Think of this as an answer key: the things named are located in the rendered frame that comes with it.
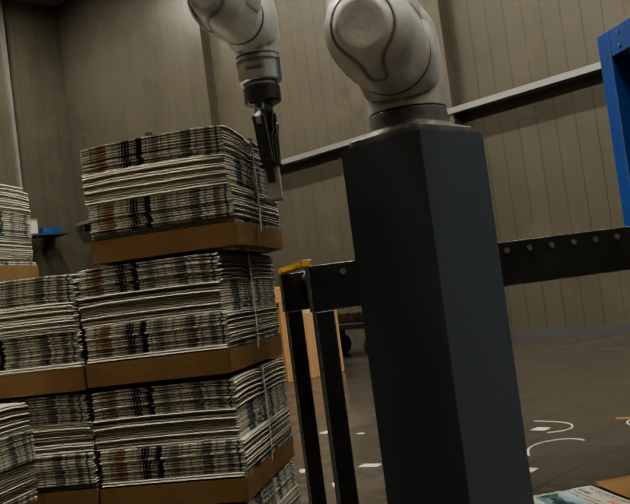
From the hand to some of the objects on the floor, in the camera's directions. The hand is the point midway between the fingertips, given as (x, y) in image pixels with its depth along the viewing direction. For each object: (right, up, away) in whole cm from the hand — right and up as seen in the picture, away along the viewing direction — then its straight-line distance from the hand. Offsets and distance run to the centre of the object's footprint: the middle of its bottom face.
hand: (273, 183), depth 169 cm
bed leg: (+10, -100, +93) cm, 137 cm away
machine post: (+140, -85, +137) cm, 213 cm away
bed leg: (+19, -96, +44) cm, 108 cm away
